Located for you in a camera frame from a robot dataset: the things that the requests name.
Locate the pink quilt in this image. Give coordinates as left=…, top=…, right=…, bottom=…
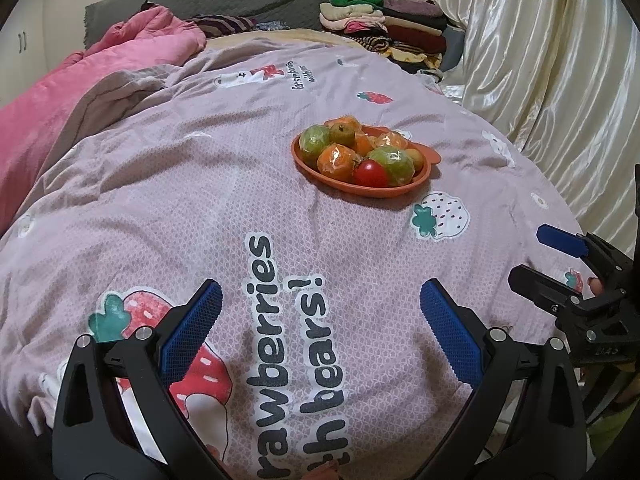
left=0, top=4, right=207, bottom=221

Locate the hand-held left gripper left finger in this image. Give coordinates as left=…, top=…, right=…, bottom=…
left=51, top=278, right=231, bottom=480

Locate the grey bed sheet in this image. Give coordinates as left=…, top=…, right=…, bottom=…
left=442, top=25, right=468, bottom=73

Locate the dark striped cloth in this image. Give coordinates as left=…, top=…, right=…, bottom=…
left=187, top=14, right=258, bottom=38

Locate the orange plastic plate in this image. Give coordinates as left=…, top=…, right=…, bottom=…
left=291, top=122, right=442, bottom=198

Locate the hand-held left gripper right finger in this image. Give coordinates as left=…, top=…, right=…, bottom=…
left=415, top=279, right=587, bottom=480

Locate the white wardrobe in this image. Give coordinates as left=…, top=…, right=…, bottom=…
left=0, top=0, right=86, bottom=91

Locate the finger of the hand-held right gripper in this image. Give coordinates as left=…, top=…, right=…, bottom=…
left=507, top=264, right=629, bottom=319
left=537, top=223, right=632, bottom=287

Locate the green mandarin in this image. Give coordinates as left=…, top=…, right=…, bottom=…
left=367, top=146, right=416, bottom=186
left=299, top=125, right=337, bottom=157

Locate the stack of folded clothes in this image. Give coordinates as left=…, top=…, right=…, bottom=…
left=319, top=0, right=448, bottom=73

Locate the red tomato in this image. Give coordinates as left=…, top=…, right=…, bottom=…
left=353, top=159, right=391, bottom=187

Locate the cream satin curtain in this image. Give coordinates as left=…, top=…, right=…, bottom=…
left=432, top=0, right=640, bottom=241

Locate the person's green garment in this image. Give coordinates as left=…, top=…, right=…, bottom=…
left=587, top=405, right=640, bottom=461

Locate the beige blanket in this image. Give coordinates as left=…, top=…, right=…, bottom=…
left=205, top=27, right=371, bottom=51

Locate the pink strawberry printed blanket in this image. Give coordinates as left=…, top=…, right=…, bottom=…
left=0, top=42, right=588, bottom=480

